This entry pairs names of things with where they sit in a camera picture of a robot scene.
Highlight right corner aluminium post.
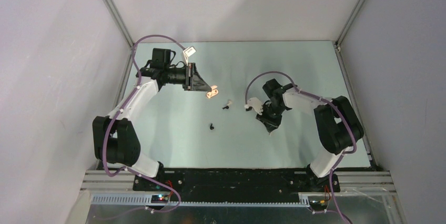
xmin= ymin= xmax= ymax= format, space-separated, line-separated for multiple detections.
xmin=335 ymin=0 xmax=366 ymax=50

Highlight left corner aluminium post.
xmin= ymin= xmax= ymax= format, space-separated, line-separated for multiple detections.
xmin=103 ymin=0 xmax=134 ymax=47

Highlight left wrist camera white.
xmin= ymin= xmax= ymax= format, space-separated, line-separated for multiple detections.
xmin=183 ymin=46 xmax=196 ymax=65

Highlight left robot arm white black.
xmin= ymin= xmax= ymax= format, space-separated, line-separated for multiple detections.
xmin=92 ymin=46 xmax=211 ymax=191

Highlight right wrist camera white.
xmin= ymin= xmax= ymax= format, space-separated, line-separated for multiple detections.
xmin=245 ymin=97 xmax=263 ymax=115

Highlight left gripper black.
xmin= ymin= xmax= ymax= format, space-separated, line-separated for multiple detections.
xmin=164 ymin=63 xmax=211 ymax=92

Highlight corner aluminium post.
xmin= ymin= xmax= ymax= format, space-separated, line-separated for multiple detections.
xmin=335 ymin=0 xmax=366 ymax=50
xmin=103 ymin=0 xmax=134 ymax=47

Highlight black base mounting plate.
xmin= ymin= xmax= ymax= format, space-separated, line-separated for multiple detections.
xmin=155 ymin=168 xmax=340 ymax=203

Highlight aluminium frame rail front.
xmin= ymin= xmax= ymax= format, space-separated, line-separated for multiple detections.
xmin=80 ymin=170 xmax=397 ymax=196

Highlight white cable duct strip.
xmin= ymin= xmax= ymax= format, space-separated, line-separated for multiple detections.
xmin=91 ymin=194 xmax=310 ymax=208

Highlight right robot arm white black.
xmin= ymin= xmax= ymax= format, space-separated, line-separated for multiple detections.
xmin=245 ymin=79 xmax=364 ymax=191

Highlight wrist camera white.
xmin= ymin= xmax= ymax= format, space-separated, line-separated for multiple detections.
xmin=183 ymin=46 xmax=196 ymax=65
xmin=245 ymin=97 xmax=263 ymax=115

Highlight beige earbud charging case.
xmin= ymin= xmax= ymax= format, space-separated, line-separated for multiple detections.
xmin=206 ymin=85 xmax=219 ymax=99

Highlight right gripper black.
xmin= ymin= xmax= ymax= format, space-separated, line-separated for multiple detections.
xmin=256 ymin=103 xmax=286 ymax=132

